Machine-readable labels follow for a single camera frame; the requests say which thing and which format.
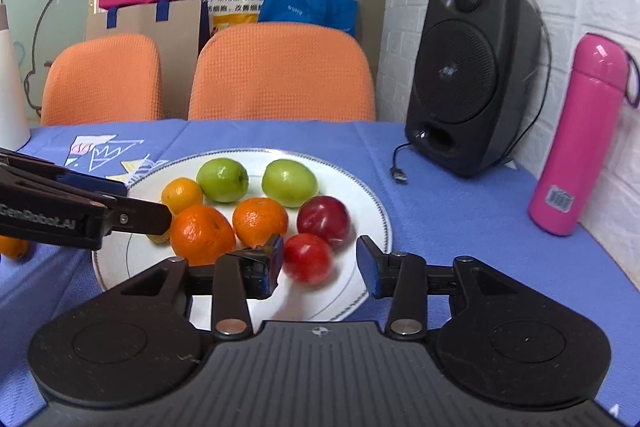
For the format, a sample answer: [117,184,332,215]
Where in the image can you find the blue printed tablecloth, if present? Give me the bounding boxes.
[0,119,640,427]

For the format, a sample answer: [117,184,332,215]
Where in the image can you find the white thermos jug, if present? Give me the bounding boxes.
[0,4,32,152]

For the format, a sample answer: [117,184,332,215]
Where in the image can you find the orange chair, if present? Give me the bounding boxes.
[40,33,163,126]
[187,23,377,122]

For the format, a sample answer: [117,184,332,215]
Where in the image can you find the black speaker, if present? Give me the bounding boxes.
[404,0,543,178]

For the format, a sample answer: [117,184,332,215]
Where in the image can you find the pink bottle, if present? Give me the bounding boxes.
[528,33,640,238]

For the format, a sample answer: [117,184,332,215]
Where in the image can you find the bright red plum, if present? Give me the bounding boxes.
[282,233,335,285]

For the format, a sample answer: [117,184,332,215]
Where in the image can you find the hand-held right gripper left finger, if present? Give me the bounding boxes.
[122,234,284,341]

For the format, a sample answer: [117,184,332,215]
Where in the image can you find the large orange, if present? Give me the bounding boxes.
[170,205,237,268]

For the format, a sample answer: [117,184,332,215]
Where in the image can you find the blue carrier bag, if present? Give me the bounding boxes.
[256,0,360,40]

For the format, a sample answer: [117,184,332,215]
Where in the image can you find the yellow snack bag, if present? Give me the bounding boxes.
[209,9,261,38]

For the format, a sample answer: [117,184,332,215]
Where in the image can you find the white plate with blue rim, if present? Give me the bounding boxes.
[91,148,393,323]

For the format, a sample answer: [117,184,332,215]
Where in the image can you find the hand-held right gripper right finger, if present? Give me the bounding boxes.
[356,235,521,341]

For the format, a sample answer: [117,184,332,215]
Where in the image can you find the tangerine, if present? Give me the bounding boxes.
[232,197,290,249]

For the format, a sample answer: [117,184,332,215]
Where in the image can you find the green jujube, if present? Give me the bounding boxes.
[261,159,319,208]
[195,158,249,204]

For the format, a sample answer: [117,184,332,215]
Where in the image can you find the yellowish orange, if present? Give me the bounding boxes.
[160,177,205,215]

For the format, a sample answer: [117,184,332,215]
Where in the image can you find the kraft bag with blue handles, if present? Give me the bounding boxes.
[85,0,203,120]

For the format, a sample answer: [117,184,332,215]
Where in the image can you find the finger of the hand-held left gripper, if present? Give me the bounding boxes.
[0,147,129,208]
[101,196,173,239]

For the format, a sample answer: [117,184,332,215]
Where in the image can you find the dark red plum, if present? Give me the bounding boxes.
[296,195,352,250]

